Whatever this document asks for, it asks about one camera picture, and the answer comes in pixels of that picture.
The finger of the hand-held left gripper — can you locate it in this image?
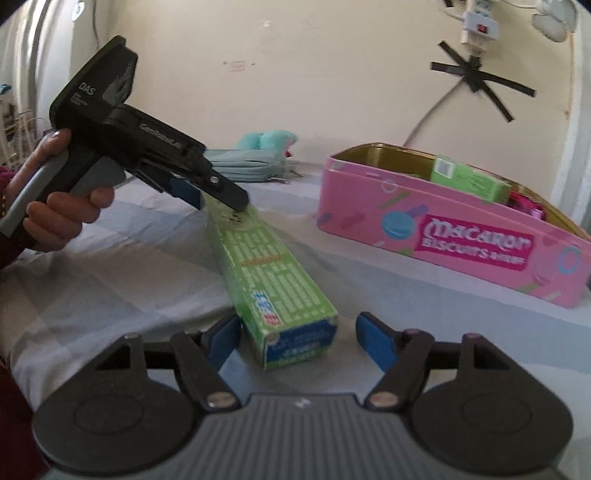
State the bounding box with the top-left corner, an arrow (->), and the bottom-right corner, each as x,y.
137,167 -> 205,212
184,158 -> 251,214

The person's maroon garment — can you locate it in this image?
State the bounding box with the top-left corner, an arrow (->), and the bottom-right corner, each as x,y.
0,357 -> 52,480

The white curtain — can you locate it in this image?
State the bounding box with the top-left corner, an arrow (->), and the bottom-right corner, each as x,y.
0,7 -> 100,153

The pink biscuit tin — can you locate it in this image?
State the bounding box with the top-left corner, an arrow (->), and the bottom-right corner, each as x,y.
316,141 -> 591,310

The teal plush toy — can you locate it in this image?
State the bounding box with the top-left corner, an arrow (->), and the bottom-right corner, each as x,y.
237,130 -> 299,161

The black tape cross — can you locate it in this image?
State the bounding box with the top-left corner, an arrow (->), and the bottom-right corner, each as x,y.
430,40 -> 537,124

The green toothpaste box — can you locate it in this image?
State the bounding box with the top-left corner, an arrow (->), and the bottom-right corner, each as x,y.
202,191 -> 339,371

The grey wall cable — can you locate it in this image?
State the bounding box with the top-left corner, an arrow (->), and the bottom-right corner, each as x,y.
403,78 -> 468,149

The white wall plug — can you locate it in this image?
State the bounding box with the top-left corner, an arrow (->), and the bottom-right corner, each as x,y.
530,0 -> 579,43

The white power strip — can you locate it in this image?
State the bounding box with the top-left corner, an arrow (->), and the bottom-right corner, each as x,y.
458,0 -> 502,48

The pink packet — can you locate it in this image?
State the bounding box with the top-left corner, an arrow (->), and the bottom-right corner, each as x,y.
507,191 -> 549,223

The small green box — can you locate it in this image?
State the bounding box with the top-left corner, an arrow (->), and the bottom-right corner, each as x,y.
429,154 -> 514,205

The person's left hand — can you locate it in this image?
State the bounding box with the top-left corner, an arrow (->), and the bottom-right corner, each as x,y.
8,128 -> 117,254

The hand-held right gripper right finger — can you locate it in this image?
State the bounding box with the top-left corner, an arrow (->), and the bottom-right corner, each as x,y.
355,311 -> 512,412

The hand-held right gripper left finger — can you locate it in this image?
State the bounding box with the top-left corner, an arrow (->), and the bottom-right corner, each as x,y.
93,314 -> 244,412

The teal fabric pouch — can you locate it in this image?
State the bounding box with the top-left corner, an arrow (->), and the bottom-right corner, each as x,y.
202,147 -> 293,184

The white wire rack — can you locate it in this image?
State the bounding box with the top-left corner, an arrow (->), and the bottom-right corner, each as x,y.
0,105 -> 38,168

